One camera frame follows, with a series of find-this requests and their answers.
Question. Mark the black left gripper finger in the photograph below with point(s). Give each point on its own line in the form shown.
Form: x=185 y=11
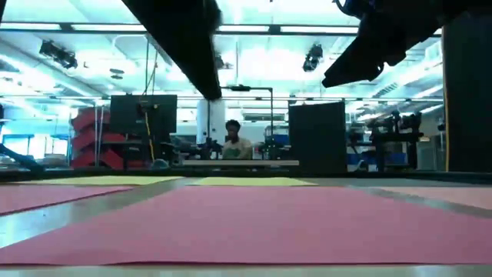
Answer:
x=192 y=38

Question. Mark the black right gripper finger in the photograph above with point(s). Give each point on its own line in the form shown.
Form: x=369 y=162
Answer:
x=357 y=63

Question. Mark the orange paper sheet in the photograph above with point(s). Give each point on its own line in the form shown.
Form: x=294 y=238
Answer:
x=453 y=197

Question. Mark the red paper sheet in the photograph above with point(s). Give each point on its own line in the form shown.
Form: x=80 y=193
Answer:
x=38 y=198
x=246 y=227

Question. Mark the black ceiling spotlight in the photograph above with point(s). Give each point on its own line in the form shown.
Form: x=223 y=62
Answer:
x=313 y=57
x=57 y=54
x=227 y=63

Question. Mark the ceiling light strip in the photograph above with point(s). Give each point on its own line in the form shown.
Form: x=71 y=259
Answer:
x=246 y=28
x=23 y=27
x=319 y=29
x=107 y=27

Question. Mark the black gantry stand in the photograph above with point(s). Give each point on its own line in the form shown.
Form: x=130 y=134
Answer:
x=240 y=88

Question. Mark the black robot workstation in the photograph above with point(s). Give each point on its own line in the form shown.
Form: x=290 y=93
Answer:
x=384 y=136

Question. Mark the white cylindrical column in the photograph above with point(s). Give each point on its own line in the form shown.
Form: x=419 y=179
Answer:
x=215 y=115

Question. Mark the black partition panel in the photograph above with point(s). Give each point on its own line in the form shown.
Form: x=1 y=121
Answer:
x=469 y=96

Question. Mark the black monitor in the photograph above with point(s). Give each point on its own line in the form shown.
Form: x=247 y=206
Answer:
x=127 y=113

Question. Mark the blue storage bin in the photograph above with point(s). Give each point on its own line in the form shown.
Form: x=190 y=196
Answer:
x=396 y=158

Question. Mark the white air conditioner unit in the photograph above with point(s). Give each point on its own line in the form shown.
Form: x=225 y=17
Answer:
x=265 y=116

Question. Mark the black robot rig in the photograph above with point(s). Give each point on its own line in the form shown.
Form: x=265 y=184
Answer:
x=273 y=150
x=207 y=148

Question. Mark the grey cabinet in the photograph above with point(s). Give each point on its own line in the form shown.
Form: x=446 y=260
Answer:
x=426 y=155

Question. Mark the person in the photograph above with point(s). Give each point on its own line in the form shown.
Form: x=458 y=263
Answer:
x=236 y=148

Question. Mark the grey dome object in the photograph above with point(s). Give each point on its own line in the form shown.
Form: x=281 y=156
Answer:
x=159 y=164

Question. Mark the light wooden bench top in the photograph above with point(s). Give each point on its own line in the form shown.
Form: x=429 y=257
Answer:
x=238 y=163

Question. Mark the red stacked crates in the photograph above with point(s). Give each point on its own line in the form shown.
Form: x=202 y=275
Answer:
x=86 y=119

